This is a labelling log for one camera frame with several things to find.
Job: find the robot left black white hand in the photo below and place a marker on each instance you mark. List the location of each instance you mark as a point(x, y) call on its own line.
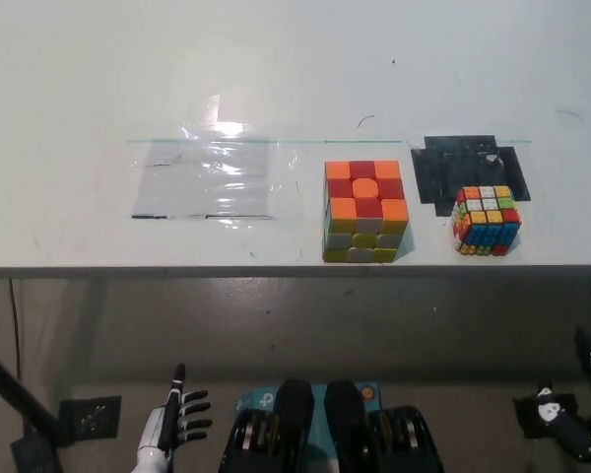
point(170, 419)

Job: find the small multicolour studded cube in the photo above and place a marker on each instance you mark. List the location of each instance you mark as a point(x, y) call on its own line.
point(487, 222)

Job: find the robot left black body block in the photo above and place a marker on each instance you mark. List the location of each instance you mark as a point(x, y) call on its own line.
point(256, 438)

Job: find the big orange red puzzle cube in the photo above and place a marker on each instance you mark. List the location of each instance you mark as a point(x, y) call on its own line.
point(364, 212)

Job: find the teal cardboard router box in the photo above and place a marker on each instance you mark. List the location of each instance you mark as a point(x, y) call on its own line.
point(256, 400)

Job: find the black slanted stand pole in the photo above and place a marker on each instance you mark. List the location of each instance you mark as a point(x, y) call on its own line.
point(10, 389)

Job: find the clear plastic taped sheet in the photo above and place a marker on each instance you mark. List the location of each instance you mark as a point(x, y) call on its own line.
point(202, 177)

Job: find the black tape patch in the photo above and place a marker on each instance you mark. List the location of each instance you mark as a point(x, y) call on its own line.
point(438, 172)

